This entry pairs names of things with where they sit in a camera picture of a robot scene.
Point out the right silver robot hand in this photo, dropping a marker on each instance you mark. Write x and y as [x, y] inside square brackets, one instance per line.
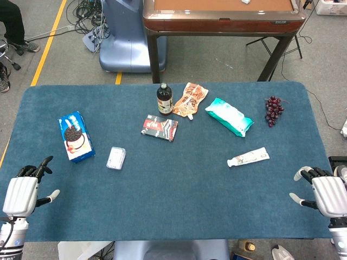
[329, 195]

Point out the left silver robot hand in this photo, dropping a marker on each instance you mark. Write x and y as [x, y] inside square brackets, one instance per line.
[20, 195]

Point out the white printed tube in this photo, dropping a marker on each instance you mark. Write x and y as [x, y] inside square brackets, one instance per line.
[249, 157]

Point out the blue own robot base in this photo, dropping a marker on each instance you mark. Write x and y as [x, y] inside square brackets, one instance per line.
[173, 250]

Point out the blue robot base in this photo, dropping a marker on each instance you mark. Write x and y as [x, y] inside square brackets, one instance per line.
[127, 48]

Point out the grey and white sneaker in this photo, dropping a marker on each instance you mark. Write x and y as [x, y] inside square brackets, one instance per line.
[342, 173]

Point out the blue cookie box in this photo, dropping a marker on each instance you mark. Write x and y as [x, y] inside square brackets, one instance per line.
[77, 140]

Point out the small bottle with gold cap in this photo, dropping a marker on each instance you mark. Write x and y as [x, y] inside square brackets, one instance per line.
[248, 246]

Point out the dark red grape bunch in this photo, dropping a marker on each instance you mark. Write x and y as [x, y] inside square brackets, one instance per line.
[273, 109]

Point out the small white plastic box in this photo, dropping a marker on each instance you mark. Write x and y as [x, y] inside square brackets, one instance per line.
[116, 158]

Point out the green wet wipes pack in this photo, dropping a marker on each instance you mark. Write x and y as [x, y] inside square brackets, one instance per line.
[230, 116]

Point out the chrome stool base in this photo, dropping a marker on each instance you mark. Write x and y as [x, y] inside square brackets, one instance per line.
[6, 55]

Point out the blue table mat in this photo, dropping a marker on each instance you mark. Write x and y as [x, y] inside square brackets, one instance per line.
[173, 189]

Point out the black and red box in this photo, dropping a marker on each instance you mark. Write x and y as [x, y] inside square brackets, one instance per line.
[160, 127]

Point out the orange spout pouch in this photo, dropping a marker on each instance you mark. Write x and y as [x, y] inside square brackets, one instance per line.
[189, 101]

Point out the person in black trousers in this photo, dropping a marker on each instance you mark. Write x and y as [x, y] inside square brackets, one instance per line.
[12, 24]

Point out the dark glass bottle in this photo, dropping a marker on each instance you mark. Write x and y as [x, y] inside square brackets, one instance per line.
[164, 101]

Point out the white storage box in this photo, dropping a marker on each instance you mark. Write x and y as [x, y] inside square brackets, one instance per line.
[332, 6]

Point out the brown mahjong table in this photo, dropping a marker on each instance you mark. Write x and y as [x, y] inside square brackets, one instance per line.
[222, 19]

